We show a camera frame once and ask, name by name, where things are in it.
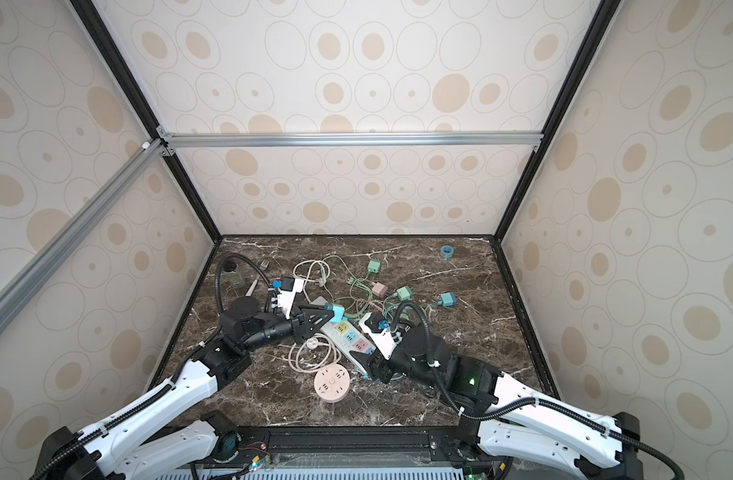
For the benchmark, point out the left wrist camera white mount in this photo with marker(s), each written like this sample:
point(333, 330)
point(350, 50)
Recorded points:
point(283, 294)

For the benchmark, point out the green charger far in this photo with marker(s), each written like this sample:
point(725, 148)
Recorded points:
point(374, 266)

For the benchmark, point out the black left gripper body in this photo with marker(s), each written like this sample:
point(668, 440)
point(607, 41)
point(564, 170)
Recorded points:
point(296, 326)

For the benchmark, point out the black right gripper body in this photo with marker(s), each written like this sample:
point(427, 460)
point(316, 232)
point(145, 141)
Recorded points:
point(376, 365)

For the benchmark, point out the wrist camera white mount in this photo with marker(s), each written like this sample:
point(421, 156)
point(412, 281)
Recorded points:
point(377, 327)
point(283, 294)

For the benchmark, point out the glass spice jar black lid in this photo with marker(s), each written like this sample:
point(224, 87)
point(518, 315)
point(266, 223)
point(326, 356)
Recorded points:
point(231, 275)

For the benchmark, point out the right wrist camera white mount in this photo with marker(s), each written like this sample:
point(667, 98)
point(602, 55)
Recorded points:
point(377, 327)

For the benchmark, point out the teal charger plug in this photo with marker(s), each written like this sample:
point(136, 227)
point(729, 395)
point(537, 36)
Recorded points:
point(448, 299)

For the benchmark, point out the white colourful power strip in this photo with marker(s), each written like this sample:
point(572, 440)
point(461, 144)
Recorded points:
point(345, 336)

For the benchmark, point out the round pink power socket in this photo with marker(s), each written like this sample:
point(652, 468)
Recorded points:
point(332, 383)

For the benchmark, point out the aluminium frame crossbar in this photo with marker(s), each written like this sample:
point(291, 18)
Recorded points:
point(358, 139)

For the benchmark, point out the pink charger plug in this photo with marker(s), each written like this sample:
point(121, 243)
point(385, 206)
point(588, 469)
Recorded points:
point(380, 290)

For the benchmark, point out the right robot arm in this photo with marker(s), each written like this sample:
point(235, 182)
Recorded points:
point(501, 416)

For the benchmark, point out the aluminium frame left bar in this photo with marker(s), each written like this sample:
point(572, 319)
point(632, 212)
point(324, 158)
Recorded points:
point(23, 287)

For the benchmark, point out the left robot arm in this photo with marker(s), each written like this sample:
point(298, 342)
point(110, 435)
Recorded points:
point(122, 445)

